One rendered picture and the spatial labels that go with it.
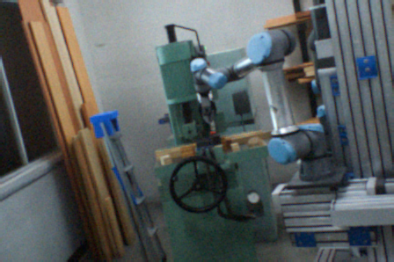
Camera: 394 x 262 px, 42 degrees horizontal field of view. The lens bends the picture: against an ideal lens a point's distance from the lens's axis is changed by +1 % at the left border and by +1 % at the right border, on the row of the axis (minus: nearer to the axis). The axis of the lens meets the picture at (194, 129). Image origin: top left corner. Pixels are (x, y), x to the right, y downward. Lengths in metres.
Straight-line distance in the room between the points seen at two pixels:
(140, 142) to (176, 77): 2.65
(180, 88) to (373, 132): 1.00
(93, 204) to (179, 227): 1.39
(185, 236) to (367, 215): 1.06
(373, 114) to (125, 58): 3.35
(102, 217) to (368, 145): 2.38
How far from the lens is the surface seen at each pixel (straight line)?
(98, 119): 3.54
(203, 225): 2.76
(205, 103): 2.49
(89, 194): 4.06
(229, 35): 5.02
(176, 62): 2.69
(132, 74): 5.21
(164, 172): 2.69
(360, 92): 2.30
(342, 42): 2.28
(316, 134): 2.18
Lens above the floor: 1.44
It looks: 8 degrees down
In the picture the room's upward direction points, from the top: 12 degrees counter-clockwise
